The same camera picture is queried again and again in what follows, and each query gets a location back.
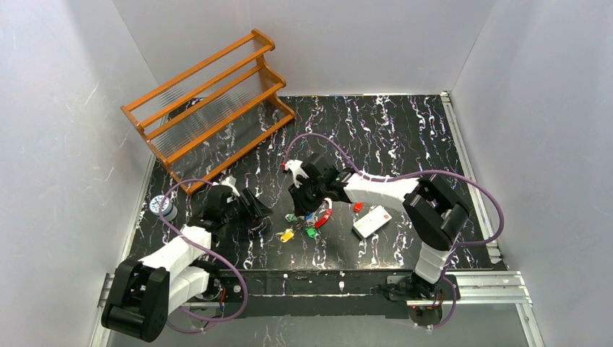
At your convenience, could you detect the white blue tape roll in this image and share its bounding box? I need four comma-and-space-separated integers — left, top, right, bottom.
148, 195, 178, 221

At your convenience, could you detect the white card box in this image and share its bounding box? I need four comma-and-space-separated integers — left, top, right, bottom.
352, 205, 392, 239

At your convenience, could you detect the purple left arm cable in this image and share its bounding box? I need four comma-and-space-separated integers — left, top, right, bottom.
157, 178, 249, 335

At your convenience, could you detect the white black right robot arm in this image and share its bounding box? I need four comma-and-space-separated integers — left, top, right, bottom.
282, 153, 471, 287

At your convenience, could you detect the orange wooden shelf rack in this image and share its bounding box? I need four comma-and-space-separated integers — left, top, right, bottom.
121, 29, 295, 195

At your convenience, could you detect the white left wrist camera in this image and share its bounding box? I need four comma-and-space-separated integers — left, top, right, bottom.
220, 175, 240, 196

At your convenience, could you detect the red tag key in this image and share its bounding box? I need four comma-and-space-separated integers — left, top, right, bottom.
353, 202, 364, 213

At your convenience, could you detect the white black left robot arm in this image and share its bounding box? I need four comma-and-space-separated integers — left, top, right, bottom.
100, 183, 273, 343

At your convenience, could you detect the metal key organizer ring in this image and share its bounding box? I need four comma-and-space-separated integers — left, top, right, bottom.
275, 197, 334, 244

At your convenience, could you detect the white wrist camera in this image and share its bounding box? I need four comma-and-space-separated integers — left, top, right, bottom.
282, 160, 309, 188
220, 175, 240, 196

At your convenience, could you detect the aluminium front rail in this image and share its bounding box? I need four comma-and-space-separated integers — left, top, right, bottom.
98, 270, 533, 307

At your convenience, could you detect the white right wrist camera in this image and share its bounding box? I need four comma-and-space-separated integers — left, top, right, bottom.
282, 160, 309, 188

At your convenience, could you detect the yellow tag key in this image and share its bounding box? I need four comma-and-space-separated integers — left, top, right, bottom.
276, 228, 295, 244

